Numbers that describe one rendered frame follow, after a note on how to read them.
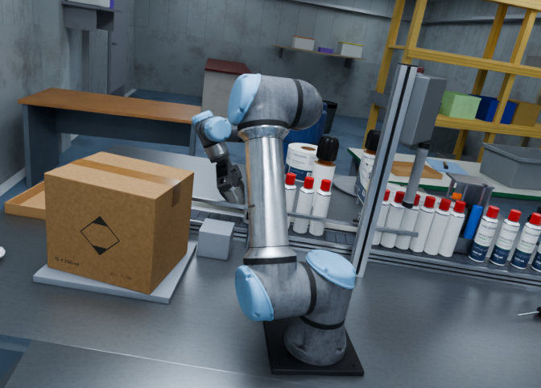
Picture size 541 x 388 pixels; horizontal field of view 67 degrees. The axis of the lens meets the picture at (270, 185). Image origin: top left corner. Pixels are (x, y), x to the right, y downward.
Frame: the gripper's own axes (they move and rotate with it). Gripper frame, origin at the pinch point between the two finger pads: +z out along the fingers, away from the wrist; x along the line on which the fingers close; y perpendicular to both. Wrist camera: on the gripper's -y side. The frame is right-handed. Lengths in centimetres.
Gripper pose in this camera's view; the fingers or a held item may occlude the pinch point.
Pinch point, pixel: (240, 208)
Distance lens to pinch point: 146.2
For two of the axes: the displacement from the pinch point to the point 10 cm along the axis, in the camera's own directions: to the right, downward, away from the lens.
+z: 3.7, 8.9, 2.8
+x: -9.3, 3.3, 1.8
